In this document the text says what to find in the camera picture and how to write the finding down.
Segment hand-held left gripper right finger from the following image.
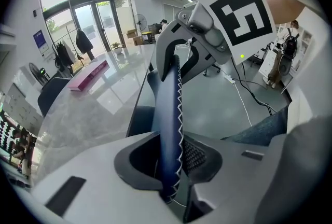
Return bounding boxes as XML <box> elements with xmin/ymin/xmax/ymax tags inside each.
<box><xmin>183</xmin><ymin>137</ymin><xmax>272</xmax><ymax>224</ymax></box>

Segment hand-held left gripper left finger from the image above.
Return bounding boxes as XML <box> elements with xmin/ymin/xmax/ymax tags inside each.
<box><xmin>30</xmin><ymin>131</ymin><xmax>186</xmax><ymax>224</ymax></box>

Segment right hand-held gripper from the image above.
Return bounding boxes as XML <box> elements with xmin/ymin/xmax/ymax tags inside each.
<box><xmin>175</xmin><ymin>0</ymin><xmax>277</xmax><ymax>86</ymax></box>

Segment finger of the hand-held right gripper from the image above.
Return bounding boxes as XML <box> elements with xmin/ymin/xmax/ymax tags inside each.
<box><xmin>155</xmin><ymin>21</ymin><xmax>195</xmax><ymax>82</ymax></box>

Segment blue chair white stitching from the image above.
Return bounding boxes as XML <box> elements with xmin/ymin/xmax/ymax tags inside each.
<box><xmin>146</xmin><ymin>54</ymin><xmax>188</xmax><ymax>205</ymax></box>

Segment person's right forearm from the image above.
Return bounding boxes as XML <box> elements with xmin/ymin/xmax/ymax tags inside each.
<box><xmin>265</xmin><ymin>0</ymin><xmax>310</xmax><ymax>25</ymax></box>

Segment dark blue chair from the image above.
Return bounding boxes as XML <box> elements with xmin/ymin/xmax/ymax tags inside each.
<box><xmin>37</xmin><ymin>77</ymin><xmax>71</xmax><ymax>118</ymax></box>

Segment black standing fan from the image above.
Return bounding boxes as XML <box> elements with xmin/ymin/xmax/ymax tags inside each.
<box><xmin>133</xmin><ymin>13</ymin><xmax>149</xmax><ymax>37</ymax></box>

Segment small potted plant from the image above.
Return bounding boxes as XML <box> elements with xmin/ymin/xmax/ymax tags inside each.
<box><xmin>111</xmin><ymin>41</ymin><xmax>124</xmax><ymax>55</ymax></box>

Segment person's blue jeans leg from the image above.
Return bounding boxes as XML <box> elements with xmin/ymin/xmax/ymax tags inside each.
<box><xmin>220</xmin><ymin>105</ymin><xmax>289</xmax><ymax>147</ymax></box>

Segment glass entrance door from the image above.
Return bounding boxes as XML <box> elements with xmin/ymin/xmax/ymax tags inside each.
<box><xmin>38</xmin><ymin>0</ymin><xmax>136</xmax><ymax>63</ymax></box>

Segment white cabinet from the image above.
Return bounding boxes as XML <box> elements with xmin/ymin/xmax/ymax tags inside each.
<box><xmin>258</xmin><ymin>49</ymin><xmax>276</xmax><ymax>79</ymax></box>

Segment person's white shirt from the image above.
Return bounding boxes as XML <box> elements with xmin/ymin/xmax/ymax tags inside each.
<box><xmin>255</xmin><ymin>0</ymin><xmax>331</xmax><ymax>224</ymax></box>

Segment grey marble table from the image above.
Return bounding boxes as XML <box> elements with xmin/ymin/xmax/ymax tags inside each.
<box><xmin>32</xmin><ymin>43</ymin><xmax>159</xmax><ymax>185</ymax></box>

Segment long pink box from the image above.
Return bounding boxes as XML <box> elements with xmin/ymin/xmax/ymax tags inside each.
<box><xmin>67</xmin><ymin>59</ymin><xmax>110</xmax><ymax>92</ymax></box>

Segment coat rack with dark coats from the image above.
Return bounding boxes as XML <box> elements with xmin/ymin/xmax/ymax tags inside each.
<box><xmin>52</xmin><ymin>24</ymin><xmax>95</xmax><ymax>75</ymax></box>

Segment small black desk fan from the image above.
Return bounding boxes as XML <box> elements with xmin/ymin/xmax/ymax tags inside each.
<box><xmin>27</xmin><ymin>62</ymin><xmax>50</xmax><ymax>87</ymax></box>

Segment white cable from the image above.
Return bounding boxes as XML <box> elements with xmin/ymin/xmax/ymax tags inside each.
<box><xmin>234</xmin><ymin>82</ymin><xmax>254</xmax><ymax>128</ymax></box>

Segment black cable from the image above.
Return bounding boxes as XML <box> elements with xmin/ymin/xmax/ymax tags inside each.
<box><xmin>230</xmin><ymin>57</ymin><xmax>279</xmax><ymax>115</ymax></box>

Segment blue wall poster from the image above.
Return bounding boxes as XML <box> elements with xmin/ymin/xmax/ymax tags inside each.
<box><xmin>32</xmin><ymin>29</ymin><xmax>50</xmax><ymax>59</ymax></box>

